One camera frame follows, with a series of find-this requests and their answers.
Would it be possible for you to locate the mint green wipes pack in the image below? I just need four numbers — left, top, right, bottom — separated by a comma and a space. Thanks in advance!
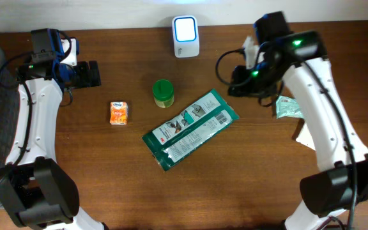
276, 96, 303, 119

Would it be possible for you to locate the green white sponge package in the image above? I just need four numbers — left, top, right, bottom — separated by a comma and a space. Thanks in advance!
142, 89, 240, 171

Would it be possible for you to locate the white tube brown cap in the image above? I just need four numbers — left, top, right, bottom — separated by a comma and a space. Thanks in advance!
295, 123, 316, 151

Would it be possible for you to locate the orange tissue pack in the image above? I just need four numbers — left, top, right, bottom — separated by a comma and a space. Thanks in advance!
109, 102, 128, 125

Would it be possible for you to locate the green lid jar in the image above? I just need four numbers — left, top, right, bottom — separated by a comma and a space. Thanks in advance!
153, 79, 174, 108

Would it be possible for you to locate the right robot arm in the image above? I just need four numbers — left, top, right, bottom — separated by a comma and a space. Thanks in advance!
228, 11, 368, 229

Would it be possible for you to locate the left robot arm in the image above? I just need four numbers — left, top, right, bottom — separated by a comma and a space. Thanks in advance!
0, 28, 105, 229

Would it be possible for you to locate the white barcode scanner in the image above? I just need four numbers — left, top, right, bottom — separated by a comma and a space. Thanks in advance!
171, 15, 200, 58

